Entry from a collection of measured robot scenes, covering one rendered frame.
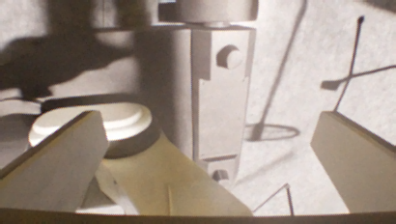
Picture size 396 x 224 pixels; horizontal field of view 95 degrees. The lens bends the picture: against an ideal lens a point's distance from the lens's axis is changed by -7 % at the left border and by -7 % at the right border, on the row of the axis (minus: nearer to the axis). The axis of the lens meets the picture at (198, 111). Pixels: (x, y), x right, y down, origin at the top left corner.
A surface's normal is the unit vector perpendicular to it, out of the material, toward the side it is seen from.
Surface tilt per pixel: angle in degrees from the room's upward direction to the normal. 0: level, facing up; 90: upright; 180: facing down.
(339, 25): 0
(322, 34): 0
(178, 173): 90
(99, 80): 0
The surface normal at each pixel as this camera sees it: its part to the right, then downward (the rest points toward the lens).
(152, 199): 0.00, -0.88
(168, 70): 0.18, 0.48
